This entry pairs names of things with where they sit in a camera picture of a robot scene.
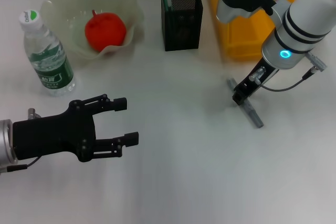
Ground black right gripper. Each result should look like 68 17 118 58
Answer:
232 57 280 107

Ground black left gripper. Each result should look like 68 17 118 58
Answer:
12 93 140 163

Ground gray marker pen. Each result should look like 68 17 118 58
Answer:
226 77 265 130

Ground clear water bottle green label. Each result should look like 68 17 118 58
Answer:
17 9 77 97

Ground black mesh pen holder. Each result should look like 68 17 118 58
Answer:
160 0 204 52

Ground pale green glass fruit bowl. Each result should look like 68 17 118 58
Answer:
39 0 145 62

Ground yellow plastic storage bin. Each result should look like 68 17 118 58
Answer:
209 0 300 61

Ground right gripper cable with connector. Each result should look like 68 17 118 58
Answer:
248 51 328 92

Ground gripper cable with connector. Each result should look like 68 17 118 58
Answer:
0 108 43 174
248 51 328 92

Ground left gripper cable with connector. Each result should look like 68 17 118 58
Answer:
0 108 43 174

